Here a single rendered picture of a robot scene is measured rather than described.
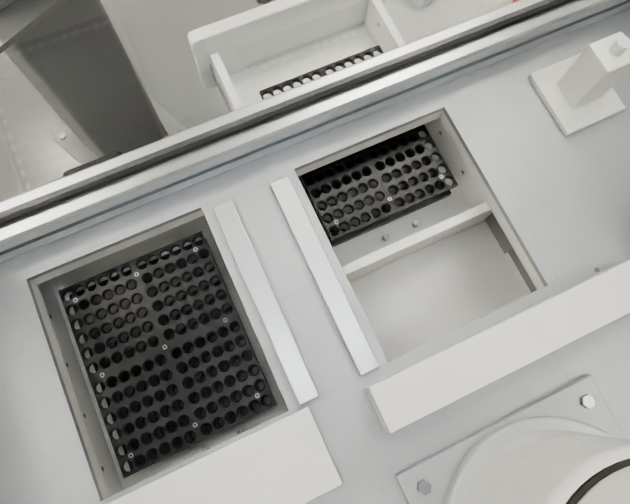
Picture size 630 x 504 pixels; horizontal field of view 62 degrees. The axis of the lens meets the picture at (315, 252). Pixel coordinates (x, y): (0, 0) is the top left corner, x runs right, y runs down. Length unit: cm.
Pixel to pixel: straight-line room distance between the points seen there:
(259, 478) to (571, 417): 32
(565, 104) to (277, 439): 51
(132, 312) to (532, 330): 44
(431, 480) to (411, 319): 22
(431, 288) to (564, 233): 18
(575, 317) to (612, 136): 25
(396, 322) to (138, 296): 33
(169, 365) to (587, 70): 57
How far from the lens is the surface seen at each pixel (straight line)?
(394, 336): 69
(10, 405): 63
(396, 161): 68
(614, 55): 68
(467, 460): 56
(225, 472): 56
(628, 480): 41
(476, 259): 74
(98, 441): 68
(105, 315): 68
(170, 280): 63
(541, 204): 66
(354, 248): 70
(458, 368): 55
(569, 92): 71
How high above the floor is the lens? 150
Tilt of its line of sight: 75 degrees down
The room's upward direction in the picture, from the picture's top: 8 degrees clockwise
